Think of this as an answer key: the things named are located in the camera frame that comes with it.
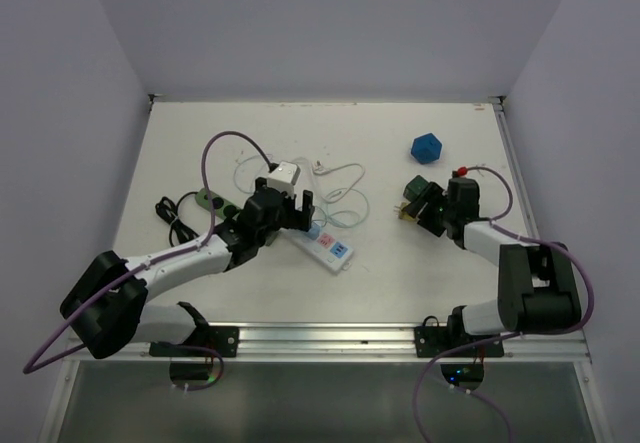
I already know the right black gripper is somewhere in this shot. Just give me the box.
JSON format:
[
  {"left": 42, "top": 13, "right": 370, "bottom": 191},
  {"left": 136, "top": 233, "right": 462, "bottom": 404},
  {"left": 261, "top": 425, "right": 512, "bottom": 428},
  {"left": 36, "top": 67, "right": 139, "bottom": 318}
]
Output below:
[{"left": 401, "top": 181, "right": 455, "bottom": 237}]

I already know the blue plug adapter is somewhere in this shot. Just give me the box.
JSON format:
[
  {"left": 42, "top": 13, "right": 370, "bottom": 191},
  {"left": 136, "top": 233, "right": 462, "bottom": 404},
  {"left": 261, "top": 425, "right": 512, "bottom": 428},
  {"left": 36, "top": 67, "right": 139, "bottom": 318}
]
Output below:
[{"left": 410, "top": 133, "right": 442, "bottom": 164}]

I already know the aluminium front rail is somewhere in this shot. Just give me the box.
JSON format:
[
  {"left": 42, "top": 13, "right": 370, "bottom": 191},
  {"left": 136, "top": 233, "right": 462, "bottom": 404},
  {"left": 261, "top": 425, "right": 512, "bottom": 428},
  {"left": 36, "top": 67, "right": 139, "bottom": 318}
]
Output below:
[{"left": 64, "top": 320, "right": 594, "bottom": 364}]

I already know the white power strip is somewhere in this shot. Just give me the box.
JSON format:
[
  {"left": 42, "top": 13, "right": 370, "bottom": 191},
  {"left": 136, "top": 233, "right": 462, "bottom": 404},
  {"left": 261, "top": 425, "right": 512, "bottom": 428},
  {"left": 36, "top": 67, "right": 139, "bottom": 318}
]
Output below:
[{"left": 283, "top": 227, "right": 354, "bottom": 274}]

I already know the green power strip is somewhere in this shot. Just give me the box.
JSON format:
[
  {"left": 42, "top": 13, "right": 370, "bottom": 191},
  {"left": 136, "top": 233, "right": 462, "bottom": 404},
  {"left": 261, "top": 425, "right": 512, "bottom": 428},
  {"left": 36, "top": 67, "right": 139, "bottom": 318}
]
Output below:
[{"left": 195, "top": 188, "right": 240, "bottom": 223}]

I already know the black power cord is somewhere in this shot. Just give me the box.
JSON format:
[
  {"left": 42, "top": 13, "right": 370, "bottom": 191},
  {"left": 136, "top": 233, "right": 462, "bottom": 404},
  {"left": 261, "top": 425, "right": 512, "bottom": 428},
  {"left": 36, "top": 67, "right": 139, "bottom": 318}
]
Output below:
[{"left": 154, "top": 190, "right": 201, "bottom": 249}]

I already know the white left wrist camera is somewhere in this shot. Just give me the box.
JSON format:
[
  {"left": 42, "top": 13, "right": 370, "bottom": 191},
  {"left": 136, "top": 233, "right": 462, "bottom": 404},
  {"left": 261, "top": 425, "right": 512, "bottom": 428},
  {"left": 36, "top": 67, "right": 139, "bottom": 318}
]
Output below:
[{"left": 266, "top": 161, "right": 301, "bottom": 199}]

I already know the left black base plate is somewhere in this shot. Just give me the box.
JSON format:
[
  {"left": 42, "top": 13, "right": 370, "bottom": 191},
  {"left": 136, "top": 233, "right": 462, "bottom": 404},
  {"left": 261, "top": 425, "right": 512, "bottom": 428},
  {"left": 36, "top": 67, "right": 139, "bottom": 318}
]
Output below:
[{"left": 149, "top": 325, "right": 240, "bottom": 358}]

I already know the aluminium right side rail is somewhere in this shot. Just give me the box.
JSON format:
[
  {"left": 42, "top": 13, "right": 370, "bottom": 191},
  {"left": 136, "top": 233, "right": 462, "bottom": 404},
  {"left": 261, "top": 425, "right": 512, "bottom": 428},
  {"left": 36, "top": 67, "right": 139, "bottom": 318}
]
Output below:
[{"left": 488, "top": 96, "right": 540, "bottom": 238}]

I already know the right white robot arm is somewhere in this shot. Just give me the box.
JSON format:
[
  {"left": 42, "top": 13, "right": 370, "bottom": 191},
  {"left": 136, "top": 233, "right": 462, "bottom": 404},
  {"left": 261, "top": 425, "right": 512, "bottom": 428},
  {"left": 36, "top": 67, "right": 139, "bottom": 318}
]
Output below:
[{"left": 400, "top": 174, "right": 582, "bottom": 356}]

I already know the dark green plug adapter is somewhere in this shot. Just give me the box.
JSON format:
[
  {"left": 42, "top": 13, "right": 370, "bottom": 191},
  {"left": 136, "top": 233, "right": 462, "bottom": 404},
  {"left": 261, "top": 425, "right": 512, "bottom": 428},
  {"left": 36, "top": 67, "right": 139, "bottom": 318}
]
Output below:
[{"left": 403, "top": 175, "right": 430, "bottom": 203}]

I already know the blue plug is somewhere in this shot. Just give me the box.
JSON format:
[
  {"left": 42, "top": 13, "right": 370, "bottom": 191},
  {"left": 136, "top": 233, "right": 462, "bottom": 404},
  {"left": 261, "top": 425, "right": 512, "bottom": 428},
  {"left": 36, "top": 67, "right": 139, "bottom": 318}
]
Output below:
[{"left": 306, "top": 224, "right": 321, "bottom": 241}]

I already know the aluminium rail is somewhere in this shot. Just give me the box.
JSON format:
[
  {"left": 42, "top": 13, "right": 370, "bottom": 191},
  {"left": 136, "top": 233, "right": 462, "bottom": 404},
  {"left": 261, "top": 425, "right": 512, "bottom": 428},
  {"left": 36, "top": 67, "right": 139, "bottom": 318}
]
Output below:
[
  {"left": 64, "top": 320, "right": 594, "bottom": 364},
  {"left": 488, "top": 96, "right": 540, "bottom": 238}
]

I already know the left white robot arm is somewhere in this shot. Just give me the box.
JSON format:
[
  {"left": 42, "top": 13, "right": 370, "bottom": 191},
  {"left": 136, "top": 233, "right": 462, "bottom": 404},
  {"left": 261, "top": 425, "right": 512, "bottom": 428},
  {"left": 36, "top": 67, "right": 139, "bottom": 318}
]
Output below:
[{"left": 60, "top": 178, "right": 314, "bottom": 359}]

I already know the yellow plug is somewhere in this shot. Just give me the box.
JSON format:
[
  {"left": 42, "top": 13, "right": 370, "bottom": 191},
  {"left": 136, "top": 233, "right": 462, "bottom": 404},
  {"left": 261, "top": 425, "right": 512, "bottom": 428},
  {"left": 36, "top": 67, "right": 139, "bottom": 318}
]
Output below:
[{"left": 394, "top": 202, "right": 416, "bottom": 222}]

